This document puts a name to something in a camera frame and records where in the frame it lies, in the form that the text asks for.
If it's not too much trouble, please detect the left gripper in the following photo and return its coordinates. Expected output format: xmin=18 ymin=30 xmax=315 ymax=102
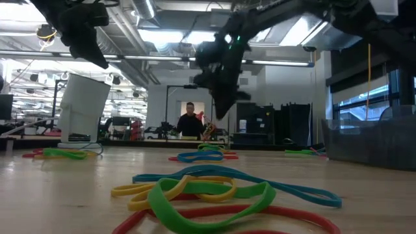
xmin=31 ymin=0 xmax=110 ymax=70

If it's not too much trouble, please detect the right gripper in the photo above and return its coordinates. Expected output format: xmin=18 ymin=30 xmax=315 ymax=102
xmin=194 ymin=14 xmax=252 ymax=120

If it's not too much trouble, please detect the green rubber band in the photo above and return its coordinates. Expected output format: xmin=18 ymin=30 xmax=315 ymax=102
xmin=148 ymin=177 xmax=277 ymax=234
xmin=196 ymin=142 xmax=226 ymax=153
xmin=42 ymin=148 xmax=88 ymax=161
xmin=283 ymin=149 xmax=318 ymax=157

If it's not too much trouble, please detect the long blue rubber band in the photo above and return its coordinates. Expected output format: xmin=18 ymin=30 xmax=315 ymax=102
xmin=132 ymin=164 xmax=343 ymax=209

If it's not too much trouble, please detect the grey translucent plastic bin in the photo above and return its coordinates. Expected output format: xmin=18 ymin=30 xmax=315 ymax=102
xmin=321 ymin=113 xmax=416 ymax=172

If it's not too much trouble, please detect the black cabinet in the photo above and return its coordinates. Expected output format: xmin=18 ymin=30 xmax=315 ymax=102
xmin=280 ymin=102 xmax=312 ymax=147
xmin=235 ymin=102 xmax=276 ymax=146

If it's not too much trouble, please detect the person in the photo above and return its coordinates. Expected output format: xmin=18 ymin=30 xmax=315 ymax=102
xmin=176 ymin=101 xmax=206 ymax=140

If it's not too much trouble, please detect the linear ceiling light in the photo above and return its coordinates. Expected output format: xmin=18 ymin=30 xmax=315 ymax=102
xmin=103 ymin=54 xmax=315 ymax=68
xmin=0 ymin=49 xmax=77 ymax=59

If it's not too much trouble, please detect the grey ceiling box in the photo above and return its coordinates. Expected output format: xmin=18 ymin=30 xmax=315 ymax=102
xmin=210 ymin=8 xmax=230 ymax=29

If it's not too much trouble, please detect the red tool cart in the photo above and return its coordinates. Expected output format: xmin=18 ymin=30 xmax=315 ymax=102
xmin=129 ymin=118 xmax=144 ymax=142

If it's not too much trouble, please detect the black monitor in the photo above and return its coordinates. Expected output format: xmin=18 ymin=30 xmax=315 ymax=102
xmin=0 ymin=94 xmax=14 ymax=121

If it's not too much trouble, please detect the black gantry frame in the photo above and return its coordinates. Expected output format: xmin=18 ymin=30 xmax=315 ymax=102
xmin=164 ymin=84 xmax=215 ymax=141

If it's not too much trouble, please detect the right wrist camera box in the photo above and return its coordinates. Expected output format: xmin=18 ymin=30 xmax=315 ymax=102
xmin=194 ymin=40 xmax=228 ymax=71

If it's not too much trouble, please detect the silver ventilation duct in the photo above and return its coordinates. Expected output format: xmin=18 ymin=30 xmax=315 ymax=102
xmin=131 ymin=0 xmax=157 ymax=20

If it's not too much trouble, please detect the yellow hanging cord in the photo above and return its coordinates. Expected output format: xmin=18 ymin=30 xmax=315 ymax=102
xmin=365 ymin=44 xmax=372 ymax=122

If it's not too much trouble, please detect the black rig post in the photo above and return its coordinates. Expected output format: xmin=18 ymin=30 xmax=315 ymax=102
xmin=398 ymin=63 xmax=416 ymax=107

